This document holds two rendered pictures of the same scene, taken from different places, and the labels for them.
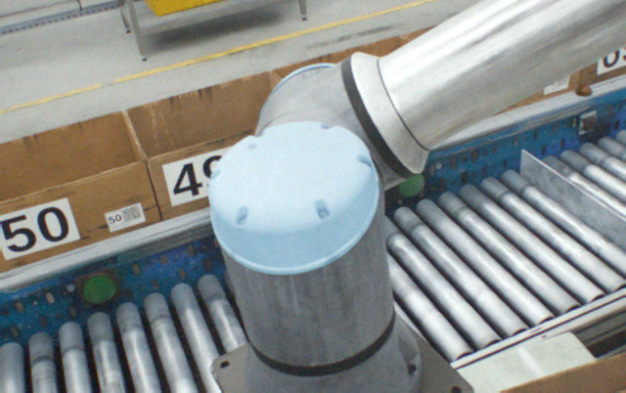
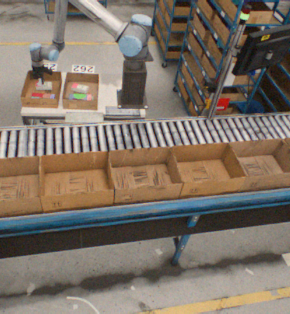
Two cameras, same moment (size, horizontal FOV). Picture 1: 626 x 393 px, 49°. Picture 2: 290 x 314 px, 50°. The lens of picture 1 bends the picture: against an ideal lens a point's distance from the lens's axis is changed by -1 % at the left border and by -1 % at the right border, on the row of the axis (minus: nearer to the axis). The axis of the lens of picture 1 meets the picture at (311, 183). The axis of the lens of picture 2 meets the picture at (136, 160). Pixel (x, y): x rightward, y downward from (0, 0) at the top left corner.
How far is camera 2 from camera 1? 276 cm
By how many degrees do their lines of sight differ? 99
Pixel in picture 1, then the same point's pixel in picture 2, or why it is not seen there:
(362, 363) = not seen: hidden behind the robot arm
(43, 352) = not seen: hidden behind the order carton
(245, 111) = (128, 198)
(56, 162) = (211, 188)
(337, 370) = not seen: hidden behind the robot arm
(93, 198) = (188, 150)
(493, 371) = (88, 119)
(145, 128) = (174, 189)
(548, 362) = (76, 117)
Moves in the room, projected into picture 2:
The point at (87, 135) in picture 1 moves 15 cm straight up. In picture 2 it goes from (199, 185) to (205, 168)
